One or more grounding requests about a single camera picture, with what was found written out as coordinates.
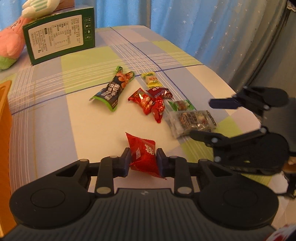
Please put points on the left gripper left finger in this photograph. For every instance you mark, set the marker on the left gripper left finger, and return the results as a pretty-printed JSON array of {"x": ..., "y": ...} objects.
[{"x": 109, "y": 168}]

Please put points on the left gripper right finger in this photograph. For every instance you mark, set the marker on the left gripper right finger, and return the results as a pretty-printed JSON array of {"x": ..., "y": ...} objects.
[{"x": 175, "y": 167}]

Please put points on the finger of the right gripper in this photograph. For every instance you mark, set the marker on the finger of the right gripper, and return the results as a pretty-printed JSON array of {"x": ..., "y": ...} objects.
[
  {"x": 251, "y": 98},
  {"x": 217, "y": 140}
]

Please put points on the red square snack pack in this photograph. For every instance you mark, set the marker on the red square snack pack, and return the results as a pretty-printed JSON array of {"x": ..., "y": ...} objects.
[{"x": 143, "y": 155}]

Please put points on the green brown candy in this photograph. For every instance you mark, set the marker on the green brown candy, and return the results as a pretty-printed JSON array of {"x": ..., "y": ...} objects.
[{"x": 181, "y": 105}]

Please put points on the dark red candy wrapper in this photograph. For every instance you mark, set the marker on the dark red candy wrapper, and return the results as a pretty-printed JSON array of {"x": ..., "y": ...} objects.
[{"x": 160, "y": 92}]

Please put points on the clear silver snack packet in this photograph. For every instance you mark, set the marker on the clear silver snack packet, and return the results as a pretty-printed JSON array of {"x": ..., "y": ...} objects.
[{"x": 182, "y": 123}]

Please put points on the grey frilled curtain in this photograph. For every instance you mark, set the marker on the grey frilled curtain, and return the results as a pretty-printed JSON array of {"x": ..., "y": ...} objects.
[{"x": 278, "y": 71}]

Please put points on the blue star curtain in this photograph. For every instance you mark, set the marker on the blue star curtain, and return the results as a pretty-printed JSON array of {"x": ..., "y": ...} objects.
[{"x": 230, "y": 37}]

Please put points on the checkered tablecloth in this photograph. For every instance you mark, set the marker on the checkered tablecloth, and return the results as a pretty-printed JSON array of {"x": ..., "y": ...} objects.
[{"x": 78, "y": 105}]

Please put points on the red candy with peanuts picture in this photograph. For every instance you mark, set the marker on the red candy with peanuts picture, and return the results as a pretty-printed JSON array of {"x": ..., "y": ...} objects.
[{"x": 144, "y": 100}]

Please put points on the long dark green snack pack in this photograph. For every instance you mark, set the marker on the long dark green snack pack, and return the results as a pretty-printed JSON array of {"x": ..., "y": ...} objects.
[{"x": 111, "y": 93}]

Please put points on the yellow candy wrapper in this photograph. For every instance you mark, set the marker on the yellow candy wrapper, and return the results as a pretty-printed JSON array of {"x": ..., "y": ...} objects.
[{"x": 151, "y": 80}]

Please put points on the orange plastic basket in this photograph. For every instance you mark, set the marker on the orange plastic basket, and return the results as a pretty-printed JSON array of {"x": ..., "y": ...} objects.
[{"x": 7, "y": 220}]

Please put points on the green white carton box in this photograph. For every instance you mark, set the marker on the green white carton box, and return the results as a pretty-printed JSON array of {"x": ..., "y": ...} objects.
[{"x": 60, "y": 33}]

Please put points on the pink green star plush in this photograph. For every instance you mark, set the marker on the pink green star plush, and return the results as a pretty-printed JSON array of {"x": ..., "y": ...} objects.
[{"x": 12, "y": 42}]

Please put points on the white bunny plush toy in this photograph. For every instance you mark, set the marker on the white bunny plush toy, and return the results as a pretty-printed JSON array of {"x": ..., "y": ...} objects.
[{"x": 35, "y": 9}]

